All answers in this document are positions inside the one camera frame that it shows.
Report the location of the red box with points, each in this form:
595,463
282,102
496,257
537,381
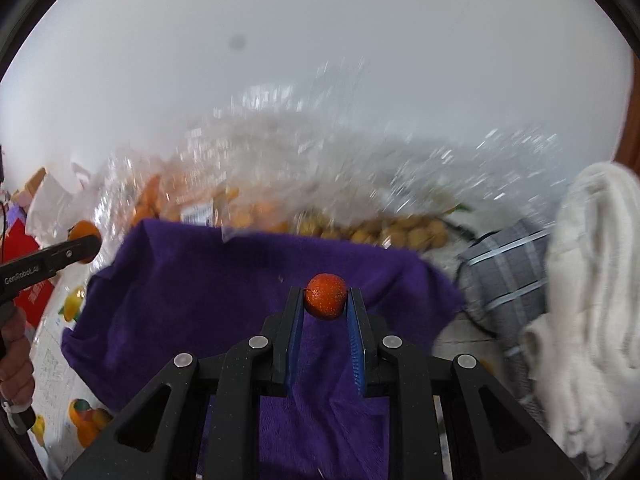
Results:
33,301

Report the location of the white knit cloth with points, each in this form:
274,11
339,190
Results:
583,353

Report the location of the grey plaid cloth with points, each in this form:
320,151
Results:
503,280

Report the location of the person's left hand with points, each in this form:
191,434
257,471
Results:
17,371

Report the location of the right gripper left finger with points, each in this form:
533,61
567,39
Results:
201,409

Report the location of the small orange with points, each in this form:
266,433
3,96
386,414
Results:
88,240

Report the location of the fruit print tablecloth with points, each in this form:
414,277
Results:
69,416

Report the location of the purple towel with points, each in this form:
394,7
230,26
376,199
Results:
175,288

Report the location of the small red fruit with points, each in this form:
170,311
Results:
325,296

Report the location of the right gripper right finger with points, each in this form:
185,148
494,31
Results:
446,409

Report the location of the clear plastic bag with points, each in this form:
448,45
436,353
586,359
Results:
295,160

